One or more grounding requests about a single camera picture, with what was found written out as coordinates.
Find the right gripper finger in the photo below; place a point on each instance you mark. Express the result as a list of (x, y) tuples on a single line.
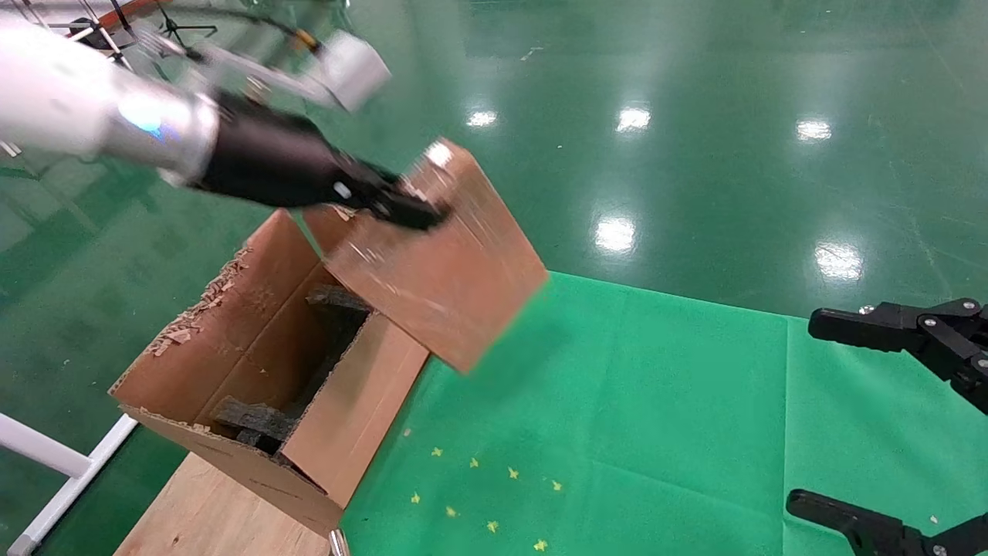
[(872, 529), (911, 328)]

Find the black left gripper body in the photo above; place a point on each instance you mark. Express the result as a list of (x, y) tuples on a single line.
[(270, 162)]

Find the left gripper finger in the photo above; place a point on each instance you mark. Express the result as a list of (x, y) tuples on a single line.
[(409, 208)]

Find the brown cardboard box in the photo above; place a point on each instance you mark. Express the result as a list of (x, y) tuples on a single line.
[(440, 286)]

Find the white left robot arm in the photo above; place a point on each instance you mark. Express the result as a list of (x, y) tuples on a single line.
[(62, 100)]

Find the large open brown carton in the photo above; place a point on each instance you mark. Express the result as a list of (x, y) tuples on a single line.
[(355, 417)]

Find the black tripod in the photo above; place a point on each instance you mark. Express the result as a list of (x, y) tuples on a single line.
[(182, 29)]

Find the white tube rack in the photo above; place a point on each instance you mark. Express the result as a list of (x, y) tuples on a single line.
[(117, 52)]

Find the green table cloth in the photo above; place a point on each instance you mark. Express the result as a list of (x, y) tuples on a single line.
[(656, 425)]

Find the silver camera mount bracket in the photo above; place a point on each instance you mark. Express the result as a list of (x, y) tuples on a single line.
[(255, 77)]

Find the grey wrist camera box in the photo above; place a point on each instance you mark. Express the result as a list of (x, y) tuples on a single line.
[(351, 69)]

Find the white pipe frame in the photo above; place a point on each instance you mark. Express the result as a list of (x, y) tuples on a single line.
[(38, 452)]

